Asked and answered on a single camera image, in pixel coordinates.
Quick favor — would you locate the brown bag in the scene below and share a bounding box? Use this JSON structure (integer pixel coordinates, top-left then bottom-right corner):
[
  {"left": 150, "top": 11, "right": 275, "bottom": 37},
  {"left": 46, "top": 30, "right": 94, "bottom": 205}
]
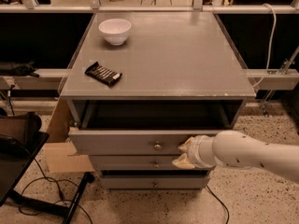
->
[{"left": 0, "top": 112, "right": 42, "bottom": 147}]

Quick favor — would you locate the black snack bar packet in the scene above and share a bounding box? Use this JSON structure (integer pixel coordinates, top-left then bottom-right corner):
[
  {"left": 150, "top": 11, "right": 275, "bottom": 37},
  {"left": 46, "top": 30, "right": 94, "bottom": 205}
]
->
[{"left": 85, "top": 63, "right": 122, "bottom": 87}]

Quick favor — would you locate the grey middle drawer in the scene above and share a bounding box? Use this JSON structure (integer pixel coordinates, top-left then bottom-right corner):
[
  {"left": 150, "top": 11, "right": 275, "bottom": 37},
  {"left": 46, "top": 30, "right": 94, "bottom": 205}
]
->
[{"left": 88, "top": 154, "right": 188, "bottom": 172}]

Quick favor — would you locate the cardboard box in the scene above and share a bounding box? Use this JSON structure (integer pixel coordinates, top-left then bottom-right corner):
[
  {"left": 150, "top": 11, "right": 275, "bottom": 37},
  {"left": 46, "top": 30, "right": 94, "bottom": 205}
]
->
[{"left": 43, "top": 99, "right": 94, "bottom": 173}]

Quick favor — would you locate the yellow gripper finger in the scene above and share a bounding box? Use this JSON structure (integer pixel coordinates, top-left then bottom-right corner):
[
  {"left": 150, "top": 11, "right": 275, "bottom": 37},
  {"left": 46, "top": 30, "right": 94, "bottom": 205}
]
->
[
  {"left": 172, "top": 154, "right": 195, "bottom": 170},
  {"left": 178, "top": 137, "right": 193, "bottom": 153}
]

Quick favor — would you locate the grey bottom drawer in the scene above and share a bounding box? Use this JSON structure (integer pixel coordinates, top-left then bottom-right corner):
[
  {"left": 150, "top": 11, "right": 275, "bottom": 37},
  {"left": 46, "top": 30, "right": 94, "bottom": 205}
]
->
[{"left": 100, "top": 170, "right": 209, "bottom": 189}]

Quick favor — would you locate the grey top drawer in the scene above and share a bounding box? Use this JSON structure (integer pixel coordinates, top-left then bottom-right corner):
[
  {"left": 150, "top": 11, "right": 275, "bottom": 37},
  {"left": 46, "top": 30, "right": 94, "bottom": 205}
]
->
[{"left": 68, "top": 100, "right": 233, "bottom": 157}]

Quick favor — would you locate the metal railing frame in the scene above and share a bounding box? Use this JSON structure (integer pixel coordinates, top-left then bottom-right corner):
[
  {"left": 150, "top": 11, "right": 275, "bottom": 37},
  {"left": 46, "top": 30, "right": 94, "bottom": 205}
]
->
[{"left": 1, "top": 0, "right": 298, "bottom": 92}]

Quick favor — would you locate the white ceramic bowl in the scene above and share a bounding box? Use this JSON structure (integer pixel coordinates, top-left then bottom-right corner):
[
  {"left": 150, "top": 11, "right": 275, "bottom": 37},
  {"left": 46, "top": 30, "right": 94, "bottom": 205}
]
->
[{"left": 98, "top": 19, "right": 132, "bottom": 46}]

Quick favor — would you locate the black cloth on rail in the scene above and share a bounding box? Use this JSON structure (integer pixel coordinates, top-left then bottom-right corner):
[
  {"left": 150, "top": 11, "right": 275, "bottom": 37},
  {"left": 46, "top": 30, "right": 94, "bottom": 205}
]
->
[{"left": 0, "top": 62, "right": 39, "bottom": 77}]

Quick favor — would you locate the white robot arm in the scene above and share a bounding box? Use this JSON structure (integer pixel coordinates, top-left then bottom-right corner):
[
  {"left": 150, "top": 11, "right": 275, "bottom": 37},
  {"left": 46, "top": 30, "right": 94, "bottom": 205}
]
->
[{"left": 172, "top": 131, "right": 299, "bottom": 183}]

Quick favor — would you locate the black floor cable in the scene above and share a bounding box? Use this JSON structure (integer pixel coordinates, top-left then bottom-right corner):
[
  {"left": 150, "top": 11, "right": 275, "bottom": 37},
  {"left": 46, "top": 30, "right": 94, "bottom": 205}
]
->
[{"left": 17, "top": 157, "right": 94, "bottom": 224}]

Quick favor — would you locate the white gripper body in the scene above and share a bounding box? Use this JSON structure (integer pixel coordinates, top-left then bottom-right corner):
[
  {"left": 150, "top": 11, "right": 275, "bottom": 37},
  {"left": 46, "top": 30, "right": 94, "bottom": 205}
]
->
[{"left": 187, "top": 135, "right": 216, "bottom": 168}]

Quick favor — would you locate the grey drawer cabinet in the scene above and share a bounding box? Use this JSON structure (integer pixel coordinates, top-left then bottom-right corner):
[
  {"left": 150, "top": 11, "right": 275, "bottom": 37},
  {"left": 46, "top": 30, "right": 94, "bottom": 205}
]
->
[{"left": 59, "top": 10, "right": 257, "bottom": 191}]

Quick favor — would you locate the black side table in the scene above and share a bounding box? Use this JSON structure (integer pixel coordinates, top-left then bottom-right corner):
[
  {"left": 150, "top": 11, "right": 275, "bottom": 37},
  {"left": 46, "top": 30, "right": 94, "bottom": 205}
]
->
[{"left": 0, "top": 132, "right": 94, "bottom": 224}]

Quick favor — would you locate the grey drawer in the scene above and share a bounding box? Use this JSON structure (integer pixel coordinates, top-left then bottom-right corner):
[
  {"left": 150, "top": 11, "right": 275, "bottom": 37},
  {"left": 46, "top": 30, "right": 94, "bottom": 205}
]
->
[
  {"left": 88, "top": 154, "right": 188, "bottom": 172},
  {"left": 68, "top": 100, "right": 233, "bottom": 157},
  {"left": 100, "top": 170, "right": 209, "bottom": 189}
]

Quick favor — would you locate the white cable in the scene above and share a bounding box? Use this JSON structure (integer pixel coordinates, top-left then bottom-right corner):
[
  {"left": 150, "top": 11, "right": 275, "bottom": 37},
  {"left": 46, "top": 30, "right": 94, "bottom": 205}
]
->
[{"left": 251, "top": 3, "right": 278, "bottom": 89}]

